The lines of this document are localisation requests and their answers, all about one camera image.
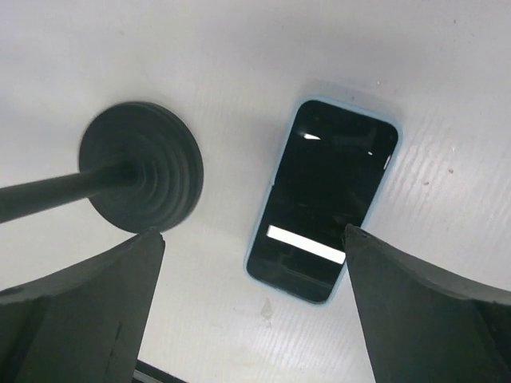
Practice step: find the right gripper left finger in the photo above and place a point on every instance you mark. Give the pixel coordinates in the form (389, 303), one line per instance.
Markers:
(84, 323)

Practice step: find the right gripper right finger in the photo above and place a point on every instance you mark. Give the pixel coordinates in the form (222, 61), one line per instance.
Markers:
(422, 323)

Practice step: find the phone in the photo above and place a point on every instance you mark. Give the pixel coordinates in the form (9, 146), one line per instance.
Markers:
(331, 167)

